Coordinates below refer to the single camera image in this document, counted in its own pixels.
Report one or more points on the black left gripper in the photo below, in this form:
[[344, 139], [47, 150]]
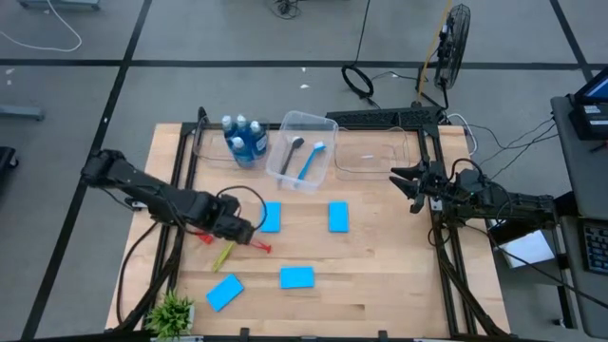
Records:
[[235, 230]]

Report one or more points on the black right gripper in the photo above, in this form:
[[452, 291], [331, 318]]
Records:
[[434, 190]]

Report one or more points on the red and pink dish brush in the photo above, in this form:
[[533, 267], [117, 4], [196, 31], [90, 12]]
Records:
[[206, 237]]

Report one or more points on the yellow-green dish brush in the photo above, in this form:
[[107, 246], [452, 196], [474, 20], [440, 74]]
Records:
[[222, 257]]

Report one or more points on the blue Dawn dish soap bottle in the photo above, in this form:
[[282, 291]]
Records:
[[228, 127], [257, 138], [241, 152], [241, 124]]

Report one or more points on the blue cellulose sponge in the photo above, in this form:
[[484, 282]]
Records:
[[271, 217], [297, 277], [338, 216], [224, 292]]

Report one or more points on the grey metal spoon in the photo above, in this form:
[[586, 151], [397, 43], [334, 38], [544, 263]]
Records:
[[290, 159]]

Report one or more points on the blue dish brush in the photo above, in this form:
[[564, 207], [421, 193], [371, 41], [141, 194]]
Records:
[[309, 162]]

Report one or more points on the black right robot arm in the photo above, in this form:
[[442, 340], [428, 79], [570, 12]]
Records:
[[513, 202]]

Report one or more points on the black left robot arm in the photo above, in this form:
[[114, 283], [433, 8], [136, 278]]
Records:
[[142, 187]]

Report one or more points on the black ridged panel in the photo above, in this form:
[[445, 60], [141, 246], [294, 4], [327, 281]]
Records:
[[380, 118]]

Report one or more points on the blue water bottles pack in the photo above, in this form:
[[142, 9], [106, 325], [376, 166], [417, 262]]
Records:
[[209, 142]]

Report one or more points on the small green potted plant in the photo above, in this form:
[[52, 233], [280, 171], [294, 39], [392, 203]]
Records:
[[170, 316]]

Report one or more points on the black desk support bar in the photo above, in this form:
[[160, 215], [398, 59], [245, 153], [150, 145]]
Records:
[[503, 233]]

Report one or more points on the clear plastic tub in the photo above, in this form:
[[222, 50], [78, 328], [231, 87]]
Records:
[[313, 123]]

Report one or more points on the white paper sheet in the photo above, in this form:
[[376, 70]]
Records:
[[527, 252]]

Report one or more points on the black floor fan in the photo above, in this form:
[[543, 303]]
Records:
[[453, 43]]

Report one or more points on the grey side desk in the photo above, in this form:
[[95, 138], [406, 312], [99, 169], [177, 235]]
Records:
[[584, 180]]

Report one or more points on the black laptop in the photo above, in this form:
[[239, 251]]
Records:
[[591, 121]]

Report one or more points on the black keyboard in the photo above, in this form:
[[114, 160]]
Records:
[[597, 247]]

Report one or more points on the grey metal floor base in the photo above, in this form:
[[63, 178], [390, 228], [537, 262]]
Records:
[[21, 112]]

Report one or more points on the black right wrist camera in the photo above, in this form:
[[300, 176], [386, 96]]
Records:
[[431, 170]]

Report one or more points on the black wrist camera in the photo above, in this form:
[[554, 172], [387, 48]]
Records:
[[431, 170], [229, 205]]

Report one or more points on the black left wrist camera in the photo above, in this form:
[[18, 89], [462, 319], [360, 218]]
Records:
[[229, 205]]

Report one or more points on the white mounting bracket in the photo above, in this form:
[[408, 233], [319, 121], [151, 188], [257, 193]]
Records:
[[436, 204]]

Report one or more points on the black aluminium table frame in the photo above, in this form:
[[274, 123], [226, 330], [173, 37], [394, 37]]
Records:
[[432, 142]]

